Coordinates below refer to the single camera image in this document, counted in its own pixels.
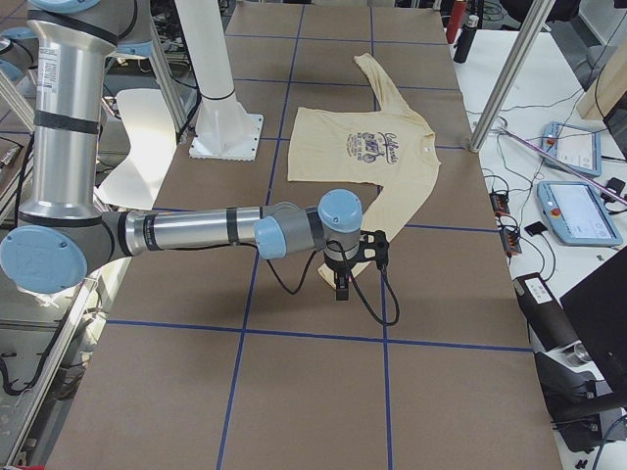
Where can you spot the black monitor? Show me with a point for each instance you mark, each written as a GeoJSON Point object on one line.
{"type": "Point", "coordinates": [596, 309]}

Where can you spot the aluminium frame post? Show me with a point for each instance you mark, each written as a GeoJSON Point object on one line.
{"type": "Point", "coordinates": [531, 26]}

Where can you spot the blue teach pendant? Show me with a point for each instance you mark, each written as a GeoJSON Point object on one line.
{"type": "Point", "coordinates": [574, 146]}
{"type": "Point", "coordinates": [576, 214]}

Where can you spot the black water bottle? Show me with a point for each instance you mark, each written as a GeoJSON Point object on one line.
{"type": "Point", "coordinates": [465, 39]}

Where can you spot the brown cardboard roll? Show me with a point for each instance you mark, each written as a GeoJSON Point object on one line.
{"type": "Point", "coordinates": [543, 312]}

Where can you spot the cream long sleeve shirt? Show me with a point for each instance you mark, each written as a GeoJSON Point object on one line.
{"type": "Point", "coordinates": [393, 148]}

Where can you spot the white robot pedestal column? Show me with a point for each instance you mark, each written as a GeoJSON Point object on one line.
{"type": "Point", "coordinates": [223, 129]}

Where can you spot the red bottle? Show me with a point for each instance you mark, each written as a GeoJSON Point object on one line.
{"type": "Point", "coordinates": [455, 20]}

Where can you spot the upper blue teach pendant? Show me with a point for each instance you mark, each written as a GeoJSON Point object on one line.
{"type": "Point", "coordinates": [574, 146]}

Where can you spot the lower blue teach pendant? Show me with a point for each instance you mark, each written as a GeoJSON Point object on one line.
{"type": "Point", "coordinates": [576, 214]}

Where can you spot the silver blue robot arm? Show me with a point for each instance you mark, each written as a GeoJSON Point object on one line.
{"type": "Point", "coordinates": [61, 235]}

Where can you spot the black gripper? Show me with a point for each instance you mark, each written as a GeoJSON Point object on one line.
{"type": "Point", "coordinates": [338, 272]}

